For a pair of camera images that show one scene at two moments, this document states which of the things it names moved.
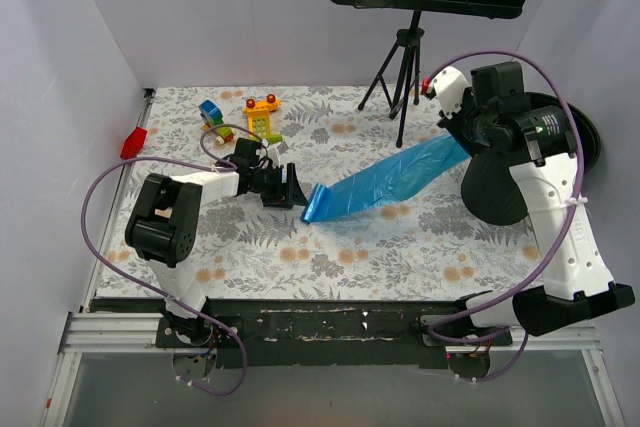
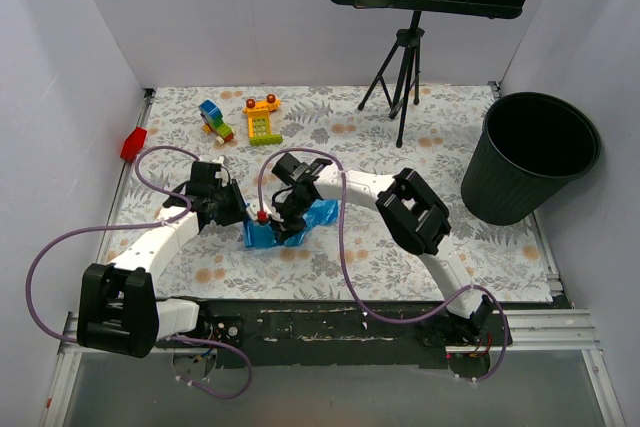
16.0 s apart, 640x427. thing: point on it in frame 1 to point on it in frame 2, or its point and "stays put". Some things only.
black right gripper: x=461 y=128 to x=291 y=217
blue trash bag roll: x=385 y=186 to x=259 y=233
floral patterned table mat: x=433 y=248 stays put
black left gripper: x=288 y=183 to x=239 y=204
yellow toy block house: x=260 y=118 stays put
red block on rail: x=134 y=143 stays put
